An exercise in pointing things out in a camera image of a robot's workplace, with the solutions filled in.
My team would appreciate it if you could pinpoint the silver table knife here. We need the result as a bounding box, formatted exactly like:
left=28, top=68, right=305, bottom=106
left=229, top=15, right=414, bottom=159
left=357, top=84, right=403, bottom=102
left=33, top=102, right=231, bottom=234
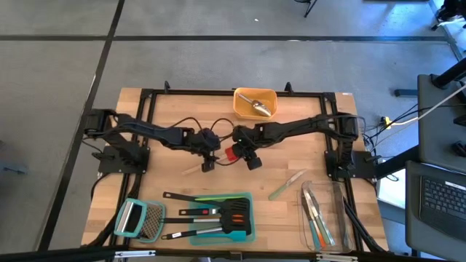
left=311, top=191, right=336, bottom=245

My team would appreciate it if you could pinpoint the black turner white-label handle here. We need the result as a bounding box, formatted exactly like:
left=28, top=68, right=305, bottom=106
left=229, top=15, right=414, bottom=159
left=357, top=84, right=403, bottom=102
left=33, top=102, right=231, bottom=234
left=160, top=218, right=252, bottom=241

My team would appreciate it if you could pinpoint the black rig crossbar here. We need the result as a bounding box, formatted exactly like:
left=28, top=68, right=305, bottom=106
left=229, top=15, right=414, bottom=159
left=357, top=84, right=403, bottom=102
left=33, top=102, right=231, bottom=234
left=0, top=244, right=466, bottom=262

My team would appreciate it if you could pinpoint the black stand beam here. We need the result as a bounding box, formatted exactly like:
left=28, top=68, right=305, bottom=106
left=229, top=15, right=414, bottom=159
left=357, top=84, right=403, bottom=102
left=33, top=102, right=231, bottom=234
left=374, top=144, right=420, bottom=180

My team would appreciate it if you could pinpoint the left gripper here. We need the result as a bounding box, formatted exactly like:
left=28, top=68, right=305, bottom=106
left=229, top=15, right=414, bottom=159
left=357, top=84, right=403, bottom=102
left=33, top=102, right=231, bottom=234
left=189, top=127, right=221, bottom=173

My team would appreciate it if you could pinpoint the clear plastic container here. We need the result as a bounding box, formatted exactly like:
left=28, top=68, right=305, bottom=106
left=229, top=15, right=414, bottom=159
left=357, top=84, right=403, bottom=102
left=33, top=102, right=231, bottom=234
left=298, top=180, right=354, bottom=254

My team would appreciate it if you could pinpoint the white cable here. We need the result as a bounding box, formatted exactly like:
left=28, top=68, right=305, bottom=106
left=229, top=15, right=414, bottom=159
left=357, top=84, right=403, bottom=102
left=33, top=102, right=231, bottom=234
left=391, top=84, right=466, bottom=127

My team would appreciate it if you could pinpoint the black stand pole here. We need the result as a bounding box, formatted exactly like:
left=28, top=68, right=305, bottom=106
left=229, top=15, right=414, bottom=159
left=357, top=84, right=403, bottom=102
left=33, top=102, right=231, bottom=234
left=430, top=57, right=466, bottom=90

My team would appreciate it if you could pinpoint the black table frame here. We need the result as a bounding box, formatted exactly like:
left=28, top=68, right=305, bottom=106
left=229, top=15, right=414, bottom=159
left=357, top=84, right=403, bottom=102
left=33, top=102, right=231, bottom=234
left=108, top=80, right=368, bottom=254

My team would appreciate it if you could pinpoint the black floor bar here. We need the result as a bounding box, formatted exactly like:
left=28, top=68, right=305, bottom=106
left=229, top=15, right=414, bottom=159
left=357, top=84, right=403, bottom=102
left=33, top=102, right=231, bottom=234
left=394, top=88, right=419, bottom=98

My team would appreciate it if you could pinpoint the grey desk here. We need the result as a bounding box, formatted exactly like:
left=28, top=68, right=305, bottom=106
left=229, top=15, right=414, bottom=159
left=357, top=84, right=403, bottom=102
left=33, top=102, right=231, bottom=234
left=405, top=159, right=466, bottom=260
left=416, top=74, right=466, bottom=174

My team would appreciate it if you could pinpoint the black tripod leg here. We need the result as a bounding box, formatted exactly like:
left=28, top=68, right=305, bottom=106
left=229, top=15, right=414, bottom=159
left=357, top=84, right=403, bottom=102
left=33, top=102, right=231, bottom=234
left=293, top=0, right=318, bottom=18

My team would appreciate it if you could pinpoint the black desk device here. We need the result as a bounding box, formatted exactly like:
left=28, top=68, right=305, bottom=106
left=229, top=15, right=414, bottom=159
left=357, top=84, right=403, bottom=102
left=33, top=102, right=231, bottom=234
left=450, top=140, right=466, bottom=158

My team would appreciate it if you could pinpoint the long black slotted turner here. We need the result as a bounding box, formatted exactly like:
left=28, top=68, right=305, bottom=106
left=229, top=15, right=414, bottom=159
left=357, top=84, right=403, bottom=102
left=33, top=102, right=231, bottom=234
left=162, top=191, right=252, bottom=219

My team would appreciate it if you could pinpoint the red spatula wooden handle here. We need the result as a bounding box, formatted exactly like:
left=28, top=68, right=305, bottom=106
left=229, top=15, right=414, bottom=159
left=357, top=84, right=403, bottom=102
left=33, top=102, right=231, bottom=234
left=181, top=145, right=240, bottom=175

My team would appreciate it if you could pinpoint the blue-handled black-blade knife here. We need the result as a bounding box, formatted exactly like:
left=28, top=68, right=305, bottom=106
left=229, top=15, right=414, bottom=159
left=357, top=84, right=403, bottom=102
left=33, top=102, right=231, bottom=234
left=301, top=191, right=318, bottom=247

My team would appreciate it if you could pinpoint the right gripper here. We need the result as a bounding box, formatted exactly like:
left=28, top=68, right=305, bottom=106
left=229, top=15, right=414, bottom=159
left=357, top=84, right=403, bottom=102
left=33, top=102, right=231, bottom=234
left=233, top=125, right=263, bottom=171

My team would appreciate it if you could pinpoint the orange plastic bin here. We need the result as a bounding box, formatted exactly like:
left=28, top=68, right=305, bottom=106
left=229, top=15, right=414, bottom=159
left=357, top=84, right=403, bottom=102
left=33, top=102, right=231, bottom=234
left=232, top=87, right=278, bottom=121

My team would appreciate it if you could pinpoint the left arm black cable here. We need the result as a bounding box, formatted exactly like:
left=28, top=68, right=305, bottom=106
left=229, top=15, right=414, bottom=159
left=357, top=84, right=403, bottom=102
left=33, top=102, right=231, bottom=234
left=170, top=116, right=236, bottom=140

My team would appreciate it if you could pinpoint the black laptop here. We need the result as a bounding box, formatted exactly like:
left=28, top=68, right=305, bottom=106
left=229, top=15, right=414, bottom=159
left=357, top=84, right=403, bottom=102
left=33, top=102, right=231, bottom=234
left=418, top=175, right=466, bottom=242

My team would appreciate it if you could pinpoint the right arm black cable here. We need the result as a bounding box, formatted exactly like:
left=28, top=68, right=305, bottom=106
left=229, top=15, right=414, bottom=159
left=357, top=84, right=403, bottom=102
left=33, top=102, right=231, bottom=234
left=214, top=156, right=238, bottom=167

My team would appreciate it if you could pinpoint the teal-framed metal grater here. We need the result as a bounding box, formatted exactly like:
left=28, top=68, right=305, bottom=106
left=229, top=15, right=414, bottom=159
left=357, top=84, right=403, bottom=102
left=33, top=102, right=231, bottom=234
left=113, top=198, right=167, bottom=244

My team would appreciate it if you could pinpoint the silver chair base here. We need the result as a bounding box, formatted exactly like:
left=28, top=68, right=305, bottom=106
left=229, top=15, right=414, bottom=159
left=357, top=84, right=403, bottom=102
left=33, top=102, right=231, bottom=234
left=431, top=0, right=466, bottom=32

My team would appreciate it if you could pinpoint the orange-handled table knife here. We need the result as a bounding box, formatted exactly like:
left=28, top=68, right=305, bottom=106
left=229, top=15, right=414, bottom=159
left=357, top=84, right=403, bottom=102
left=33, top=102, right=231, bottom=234
left=304, top=188, right=326, bottom=247

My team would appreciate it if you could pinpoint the silver bracket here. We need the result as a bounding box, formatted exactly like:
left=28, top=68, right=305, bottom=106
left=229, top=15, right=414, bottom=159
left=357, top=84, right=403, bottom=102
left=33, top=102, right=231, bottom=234
left=315, top=253, right=360, bottom=262
left=114, top=249, right=157, bottom=259

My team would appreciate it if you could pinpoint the black cable bundle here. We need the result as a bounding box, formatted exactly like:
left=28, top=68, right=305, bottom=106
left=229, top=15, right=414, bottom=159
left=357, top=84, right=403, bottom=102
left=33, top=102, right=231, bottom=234
left=82, top=172, right=143, bottom=248
left=340, top=188, right=389, bottom=254

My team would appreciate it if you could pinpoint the grey floor object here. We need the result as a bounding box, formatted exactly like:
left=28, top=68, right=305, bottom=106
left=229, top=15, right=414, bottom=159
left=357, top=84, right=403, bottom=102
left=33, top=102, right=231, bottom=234
left=0, top=164, right=30, bottom=176

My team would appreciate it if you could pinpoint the green-handled table knife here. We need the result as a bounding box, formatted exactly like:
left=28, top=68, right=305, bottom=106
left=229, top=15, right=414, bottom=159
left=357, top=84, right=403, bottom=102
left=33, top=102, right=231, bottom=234
left=307, top=188, right=333, bottom=246
left=268, top=168, right=308, bottom=202

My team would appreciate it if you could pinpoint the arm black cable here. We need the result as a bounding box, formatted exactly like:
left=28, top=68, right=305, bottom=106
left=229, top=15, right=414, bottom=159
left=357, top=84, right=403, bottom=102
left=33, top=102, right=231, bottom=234
left=170, top=116, right=236, bottom=140
left=214, top=156, right=238, bottom=167

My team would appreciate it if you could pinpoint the metal scoop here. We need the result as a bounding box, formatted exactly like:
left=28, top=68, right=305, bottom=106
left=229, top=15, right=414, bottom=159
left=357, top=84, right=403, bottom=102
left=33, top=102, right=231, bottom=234
left=237, top=92, right=273, bottom=118

